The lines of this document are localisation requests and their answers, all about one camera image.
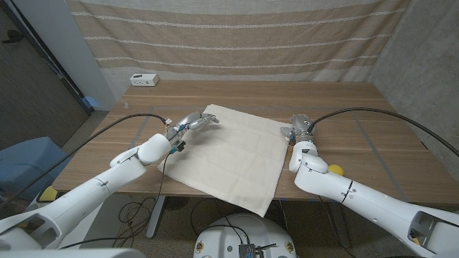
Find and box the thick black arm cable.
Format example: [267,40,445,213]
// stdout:
[0,113,168,209]
[306,107,459,158]

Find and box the cream cheesecloth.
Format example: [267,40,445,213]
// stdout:
[157,103,293,219]

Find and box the dark door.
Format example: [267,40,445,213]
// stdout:
[0,6,90,151]

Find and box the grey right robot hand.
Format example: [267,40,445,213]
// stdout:
[280,113,316,146]

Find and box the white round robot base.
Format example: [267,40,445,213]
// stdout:
[193,213,298,258]

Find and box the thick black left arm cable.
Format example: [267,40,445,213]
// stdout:
[0,113,168,209]

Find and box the black door handle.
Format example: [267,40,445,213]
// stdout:
[1,29,24,44]

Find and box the small grey base device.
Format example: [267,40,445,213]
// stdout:
[238,243,265,258]

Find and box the white power strip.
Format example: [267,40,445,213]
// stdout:
[129,73,160,87]

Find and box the blue padded seat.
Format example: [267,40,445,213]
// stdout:
[0,136,71,201]

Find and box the black floor cable tangle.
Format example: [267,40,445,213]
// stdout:
[113,196,157,248]

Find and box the thin black left wrist cable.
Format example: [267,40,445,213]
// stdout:
[156,150,173,216]

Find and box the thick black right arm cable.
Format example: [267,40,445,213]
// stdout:
[306,107,459,158]

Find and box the grey table leg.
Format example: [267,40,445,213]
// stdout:
[146,195,166,239]
[328,202,351,248]

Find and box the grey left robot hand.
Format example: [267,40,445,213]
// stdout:
[165,111,220,144]

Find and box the beige striped backdrop cloth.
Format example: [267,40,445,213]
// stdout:
[65,0,412,103]

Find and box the yellow floor pad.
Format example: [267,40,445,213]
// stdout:
[38,185,59,203]

